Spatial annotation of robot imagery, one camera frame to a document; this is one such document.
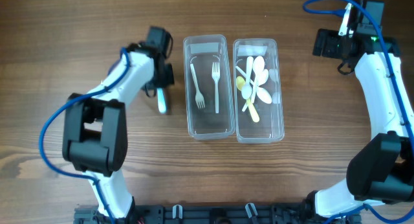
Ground light blue plastic fork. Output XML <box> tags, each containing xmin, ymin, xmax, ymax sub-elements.
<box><xmin>157</xmin><ymin>88</ymin><xmax>167</xmax><ymax>114</ymax></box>

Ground white upside-down plastic fork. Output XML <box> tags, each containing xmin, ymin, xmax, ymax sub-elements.
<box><xmin>190</xmin><ymin>63</ymin><xmax>205</xmax><ymax>109</ymax></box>

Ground white long plastic fork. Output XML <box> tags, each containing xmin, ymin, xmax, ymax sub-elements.
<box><xmin>212</xmin><ymin>62</ymin><xmax>220</xmax><ymax>114</ymax></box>

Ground large white plastic spoon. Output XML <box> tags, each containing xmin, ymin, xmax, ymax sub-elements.
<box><xmin>250</xmin><ymin>56</ymin><xmax>265</xmax><ymax>103</ymax></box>

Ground yellow plastic spoon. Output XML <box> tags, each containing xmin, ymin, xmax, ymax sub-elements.
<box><xmin>236</xmin><ymin>76</ymin><xmax>260</xmax><ymax>123</ymax></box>

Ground white upside-down plastic spoon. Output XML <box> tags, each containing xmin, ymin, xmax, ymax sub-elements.
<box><xmin>235</xmin><ymin>65</ymin><xmax>273</xmax><ymax>105</ymax></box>

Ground white thick-handled plastic spoon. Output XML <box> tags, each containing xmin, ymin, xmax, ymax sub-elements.
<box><xmin>241</xmin><ymin>56</ymin><xmax>254</xmax><ymax>100</ymax></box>

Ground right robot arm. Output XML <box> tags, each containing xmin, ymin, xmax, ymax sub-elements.
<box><xmin>298</xmin><ymin>0</ymin><xmax>413</xmax><ymax>223</ymax></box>

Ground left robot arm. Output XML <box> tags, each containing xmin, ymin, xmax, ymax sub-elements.
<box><xmin>62</xmin><ymin>27</ymin><xmax>174</xmax><ymax>223</ymax></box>

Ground left clear plastic container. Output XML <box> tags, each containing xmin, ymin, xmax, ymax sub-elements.
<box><xmin>183</xmin><ymin>34</ymin><xmax>235</xmax><ymax>140</ymax></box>

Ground clear plastic container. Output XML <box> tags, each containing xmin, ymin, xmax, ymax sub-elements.
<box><xmin>233</xmin><ymin>38</ymin><xmax>285</xmax><ymax>144</ymax></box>
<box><xmin>183</xmin><ymin>34</ymin><xmax>235</xmax><ymax>140</ymax></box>

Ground right clear plastic container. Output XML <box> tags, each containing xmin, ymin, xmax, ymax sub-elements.
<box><xmin>233</xmin><ymin>38</ymin><xmax>285</xmax><ymax>144</ymax></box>

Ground right blue cable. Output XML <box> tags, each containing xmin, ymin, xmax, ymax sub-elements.
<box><xmin>302</xmin><ymin>0</ymin><xmax>414</xmax><ymax>224</ymax></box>

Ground blue cable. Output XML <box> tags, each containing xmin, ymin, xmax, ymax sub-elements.
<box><xmin>38</xmin><ymin>47</ymin><xmax>132</xmax><ymax>224</ymax></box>
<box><xmin>302</xmin><ymin>0</ymin><xmax>414</xmax><ymax>224</ymax></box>

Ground left blue cable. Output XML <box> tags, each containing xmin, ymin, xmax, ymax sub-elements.
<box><xmin>38</xmin><ymin>47</ymin><xmax>132</xmax><ymax>224</ymax></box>

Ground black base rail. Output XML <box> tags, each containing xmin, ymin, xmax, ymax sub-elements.
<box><xmin>73</xmin><ymin>203</ymin><xmax>362</xmax><ymax>224</ymax></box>

